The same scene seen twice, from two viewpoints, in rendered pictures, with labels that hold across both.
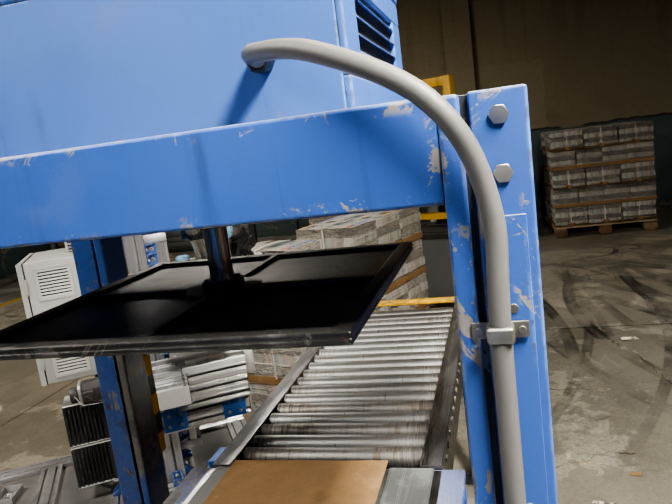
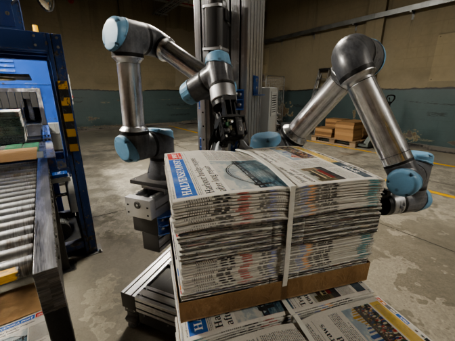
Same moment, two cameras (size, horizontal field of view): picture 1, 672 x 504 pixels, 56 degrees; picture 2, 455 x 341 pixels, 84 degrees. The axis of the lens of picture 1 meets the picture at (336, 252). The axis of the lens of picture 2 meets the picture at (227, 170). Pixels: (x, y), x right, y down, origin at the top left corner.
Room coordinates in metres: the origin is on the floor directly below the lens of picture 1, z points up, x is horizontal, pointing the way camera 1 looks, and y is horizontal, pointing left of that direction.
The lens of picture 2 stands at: (3.36, -0.13, 1.20)
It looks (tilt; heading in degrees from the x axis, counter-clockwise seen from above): 17 degrees down; 130
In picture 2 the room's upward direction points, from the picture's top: straight up
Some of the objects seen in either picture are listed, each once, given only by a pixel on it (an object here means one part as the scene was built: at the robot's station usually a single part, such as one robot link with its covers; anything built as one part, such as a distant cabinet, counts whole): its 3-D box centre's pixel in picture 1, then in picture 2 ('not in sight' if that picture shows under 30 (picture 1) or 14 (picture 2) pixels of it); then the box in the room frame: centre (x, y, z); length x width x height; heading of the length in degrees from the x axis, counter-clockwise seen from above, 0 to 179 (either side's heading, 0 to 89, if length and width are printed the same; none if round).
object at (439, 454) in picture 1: (453, 375); not in sight; (1.93, -0.32, 0.74); 1.34 x 0.05 x 0.12; 165
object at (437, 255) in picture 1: (441, 276); not in sight; (4.75, -0.78, 0.40); 0.69 x 0.55 x 0.80; 57
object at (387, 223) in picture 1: (362, 234); not in sight; (3.83, -0.18, 0.95); 0.38 x 0.29 x 0.23; 56
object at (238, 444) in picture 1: (304, 379); (46, 199); (2.06, 0.16, 0.74); 1.34 x 0.05 x 0.12; 165
